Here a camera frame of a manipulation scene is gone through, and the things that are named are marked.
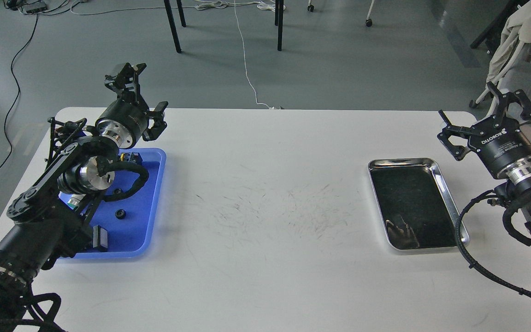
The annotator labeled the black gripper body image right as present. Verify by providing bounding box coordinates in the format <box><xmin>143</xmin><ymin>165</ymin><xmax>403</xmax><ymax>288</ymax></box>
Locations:
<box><xmin>473</xmin><ymin>117</ymin><xmax>531</xmax><ymax>179</ymax></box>

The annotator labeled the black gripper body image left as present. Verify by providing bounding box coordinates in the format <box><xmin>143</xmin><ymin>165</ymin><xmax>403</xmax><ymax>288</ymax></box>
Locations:
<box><xmin>95</xmin><ymin>99</ymin><xmax>149</xmax><ymax>149</ymax></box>

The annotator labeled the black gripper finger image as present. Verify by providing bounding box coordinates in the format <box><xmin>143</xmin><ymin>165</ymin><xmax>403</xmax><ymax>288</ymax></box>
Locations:
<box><xmin>437</xmin><ymin>110</ymin><xmax>478</xmax><ymax>161</ymax></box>
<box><xmin>487</xmin><ymin>82</ymin><xmax>531</xmax><ymax>124</ymax></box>
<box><xmin>143</xmin><ymin>101</ymin><xmax>169</xmax><ymax>142</ymax></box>
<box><xmin>105</xmin><ymin>63</ymin><xmax>147</xmax><ymax>103</ymax></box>

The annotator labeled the silver metal tray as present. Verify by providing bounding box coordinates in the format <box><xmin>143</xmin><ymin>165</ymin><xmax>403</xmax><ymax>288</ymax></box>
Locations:
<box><xmin>367</xmin><ymin>158</ymin><xmax>459</xmax><ymax>255</ymax></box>

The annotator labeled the blue plastic tray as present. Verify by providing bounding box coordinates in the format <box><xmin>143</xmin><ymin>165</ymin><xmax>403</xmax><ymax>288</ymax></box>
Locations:
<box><xmin>74</xmin><ymin>148</ymin><xmax>166</xmax><ymax>259</ymax></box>

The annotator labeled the black table leg left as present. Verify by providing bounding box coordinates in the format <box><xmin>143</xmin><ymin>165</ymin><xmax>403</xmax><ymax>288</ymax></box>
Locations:
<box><xmin>164</xmin><ymin>0</ymin><xmax>186</xmax><ymax>54</ymax></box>

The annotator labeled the black table leg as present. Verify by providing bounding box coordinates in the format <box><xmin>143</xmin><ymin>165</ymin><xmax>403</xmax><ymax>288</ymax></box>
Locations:
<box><xmin>274</xmin><ymin>0</ymin><xmax>285</xmax><ymax>51</ymax></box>
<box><xmin>164</xmin><ymin>0</ymin><xmax>186</xmax><ymax>54</ymax></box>

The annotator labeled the beige cloth on chair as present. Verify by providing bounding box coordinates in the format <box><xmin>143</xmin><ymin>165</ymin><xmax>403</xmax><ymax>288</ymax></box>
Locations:
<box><xmin>485</xmin><ymin>0</ymin><xmax>531</xmax><ymax>85</ymax></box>

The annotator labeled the black rectangular block part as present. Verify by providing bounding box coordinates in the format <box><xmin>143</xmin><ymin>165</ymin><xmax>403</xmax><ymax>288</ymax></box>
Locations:
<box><xmin>91</xmin><ymin>225</ymin><xmax>109</xmax><ymax>252</ymax></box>

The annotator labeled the black table leg right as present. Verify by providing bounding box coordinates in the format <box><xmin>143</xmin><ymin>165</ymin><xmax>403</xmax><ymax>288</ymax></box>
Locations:
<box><xmin>274</xmin><ymin>0</ymin><xmax>285</xmax><ymax>51</ymax></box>

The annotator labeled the red push button switch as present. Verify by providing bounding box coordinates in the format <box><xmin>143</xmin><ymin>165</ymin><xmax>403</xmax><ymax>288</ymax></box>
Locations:
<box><xmin>118</xmin><ymin>153</ymin><xmax>143</xmax><ymax>166</ymax></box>

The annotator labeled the green push button switch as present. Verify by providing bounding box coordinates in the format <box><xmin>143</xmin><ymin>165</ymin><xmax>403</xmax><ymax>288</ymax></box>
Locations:
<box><xmin>67</xmin><ymin>194</ymin><xmax>85</xmax><ymax>209</ymax></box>

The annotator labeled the black floor cable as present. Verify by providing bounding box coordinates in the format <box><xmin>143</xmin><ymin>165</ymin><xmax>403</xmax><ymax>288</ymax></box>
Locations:
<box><xmin>0</xmin><ymin>0</ymin><xmax>47</xmax><ymax>208</ymax></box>

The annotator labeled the white floor cable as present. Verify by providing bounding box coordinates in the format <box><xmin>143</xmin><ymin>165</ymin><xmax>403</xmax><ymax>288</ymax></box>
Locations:
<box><xmin>194</xmin><ymin>0</ymin><xmax>284</xmax><ymax>110</ymax></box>

